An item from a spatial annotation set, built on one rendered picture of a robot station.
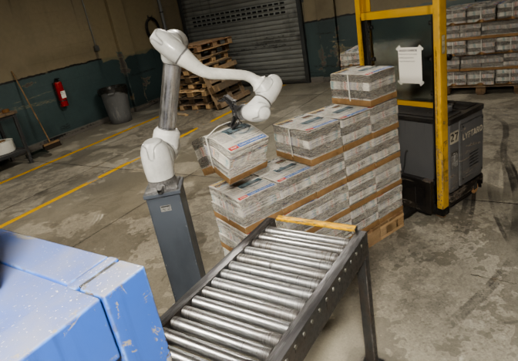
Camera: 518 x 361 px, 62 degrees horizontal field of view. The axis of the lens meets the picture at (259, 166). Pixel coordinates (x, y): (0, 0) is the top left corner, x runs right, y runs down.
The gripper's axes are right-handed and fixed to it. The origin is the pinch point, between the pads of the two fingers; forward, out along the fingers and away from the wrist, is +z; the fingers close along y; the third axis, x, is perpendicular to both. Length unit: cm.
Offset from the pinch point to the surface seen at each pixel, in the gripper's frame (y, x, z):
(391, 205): 106, 119, -17
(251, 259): 57, -42, -66
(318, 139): 32, 53, -19
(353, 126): 33, 85, -21
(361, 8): -43, 164, 25
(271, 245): 57, -29, -65
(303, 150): 38, 45, -12
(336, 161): 52, 66, -18
